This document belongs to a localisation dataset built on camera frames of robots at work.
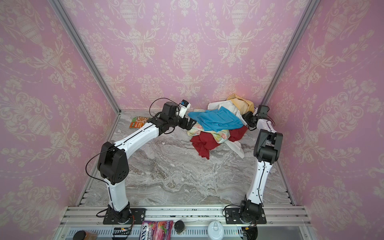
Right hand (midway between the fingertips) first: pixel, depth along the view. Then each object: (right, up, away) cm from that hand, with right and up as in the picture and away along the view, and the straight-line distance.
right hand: (245, 115), depth 108 cm
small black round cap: (-43, -50, -45) cm, 80 cm away
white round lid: (-27, -55, -41) cm, 74 cm away
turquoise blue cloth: (-22, -3, -9) cm, 24 cm away
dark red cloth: (-30, -17, -13) cm, 37 cm away
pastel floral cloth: (-20, -14, -10) cm, 27 cm away
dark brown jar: (-83, -53, -46) cm, 108 cm away
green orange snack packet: (-80, -5, +4) cm, 80 cm away
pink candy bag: (-53, -55, -41) cm, 86 cm away
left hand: (-40, -3, -20) cm, 45 cm away
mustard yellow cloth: (-3, +7, -4) cm, 8 cm away
